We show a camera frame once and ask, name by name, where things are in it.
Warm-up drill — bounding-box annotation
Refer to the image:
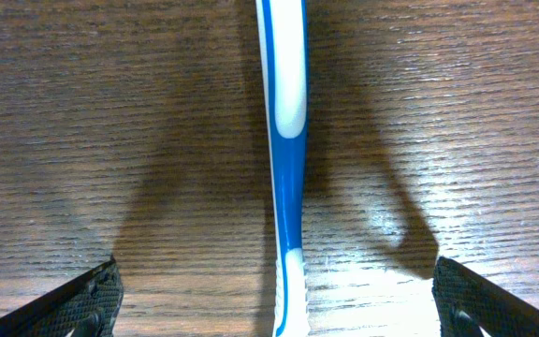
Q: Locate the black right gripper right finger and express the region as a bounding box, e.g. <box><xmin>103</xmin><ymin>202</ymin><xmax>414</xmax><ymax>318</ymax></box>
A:
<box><xmin>432</xmin><ymin>256</ymin><xmax>539</xmax><ymax>337</ymax></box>

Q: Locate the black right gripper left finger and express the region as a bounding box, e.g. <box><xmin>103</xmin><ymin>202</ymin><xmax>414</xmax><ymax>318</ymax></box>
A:
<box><xmin>0</xmin><ymin>257</ymin><xmax>124</xmax><ymax>337</ymax></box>

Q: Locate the blue white toothbrush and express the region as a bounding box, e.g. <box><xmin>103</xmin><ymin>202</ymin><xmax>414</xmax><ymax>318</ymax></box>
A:
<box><xmin>255</xmin><ymin>0</ymin><xmax>310</xmax><ymax>337</ymax></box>

